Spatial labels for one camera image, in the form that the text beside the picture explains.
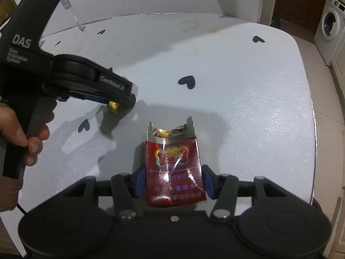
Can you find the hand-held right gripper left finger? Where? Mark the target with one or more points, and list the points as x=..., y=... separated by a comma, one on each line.
x=140, y=183

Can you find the red cigarette box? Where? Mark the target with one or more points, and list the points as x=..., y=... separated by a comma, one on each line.
x=172, y=172

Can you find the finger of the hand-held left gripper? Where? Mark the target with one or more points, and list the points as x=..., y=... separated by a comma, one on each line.
x=91, y=95
x=116, y=86

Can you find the gold foil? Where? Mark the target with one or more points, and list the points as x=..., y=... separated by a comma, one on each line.
x=113, y=105

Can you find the person's left forearm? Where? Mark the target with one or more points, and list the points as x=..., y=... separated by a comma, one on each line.
x=9, y=194

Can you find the person's left hand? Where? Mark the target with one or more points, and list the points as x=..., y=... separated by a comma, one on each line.
x=10, y=126

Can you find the clear plastic clip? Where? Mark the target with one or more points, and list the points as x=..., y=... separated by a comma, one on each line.
x=80, y=26

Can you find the white kitchen cabinets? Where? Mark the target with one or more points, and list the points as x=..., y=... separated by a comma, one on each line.
x=340, y=67

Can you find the white washing machine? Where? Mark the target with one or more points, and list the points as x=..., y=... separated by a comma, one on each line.
x=330, y=24

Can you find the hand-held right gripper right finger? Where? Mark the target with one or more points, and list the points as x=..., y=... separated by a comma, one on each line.
x=209, y=183

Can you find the dark wooden door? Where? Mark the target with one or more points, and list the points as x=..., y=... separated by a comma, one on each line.
x=296, y=0

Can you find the white hanging tag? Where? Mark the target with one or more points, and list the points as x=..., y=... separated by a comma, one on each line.
x=66, y=4

